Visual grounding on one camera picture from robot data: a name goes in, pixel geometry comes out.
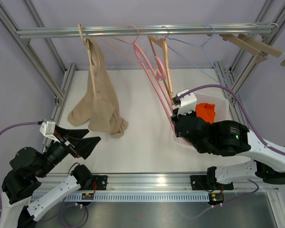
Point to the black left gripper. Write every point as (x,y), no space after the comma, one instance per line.
(83,147)

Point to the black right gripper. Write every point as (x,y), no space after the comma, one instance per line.
(175,117)

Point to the orange t shirt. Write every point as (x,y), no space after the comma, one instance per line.
(206,111)

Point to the beige garment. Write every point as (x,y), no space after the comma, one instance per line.
(99,106)

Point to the thick pink plastic hanger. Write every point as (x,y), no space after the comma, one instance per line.
(157,77)

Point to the beige hanger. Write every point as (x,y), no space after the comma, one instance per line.
(82,35)

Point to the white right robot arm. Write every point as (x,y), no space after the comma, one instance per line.
(227,139)

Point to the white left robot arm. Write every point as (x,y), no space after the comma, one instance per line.
(29,165)

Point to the wooden hanger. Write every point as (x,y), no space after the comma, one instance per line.
(162,43)

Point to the wooden hangers at right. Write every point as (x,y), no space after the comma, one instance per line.
(253,46)

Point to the aluminium hanging rod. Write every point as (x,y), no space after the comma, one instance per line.
(246,28)

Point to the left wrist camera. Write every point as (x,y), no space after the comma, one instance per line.
(47,129)

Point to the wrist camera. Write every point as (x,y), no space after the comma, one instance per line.
(187,104)
(47,129)

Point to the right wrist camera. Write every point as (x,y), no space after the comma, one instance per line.
(187,104)

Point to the white slotted cable duct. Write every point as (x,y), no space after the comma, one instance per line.
(138,197)

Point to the aluminium front rail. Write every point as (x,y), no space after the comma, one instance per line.
(150,182)

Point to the blue wire hanger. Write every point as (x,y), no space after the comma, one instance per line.
(197,50)

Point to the thin pink wire hanger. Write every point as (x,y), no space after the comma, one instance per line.
(125,42)

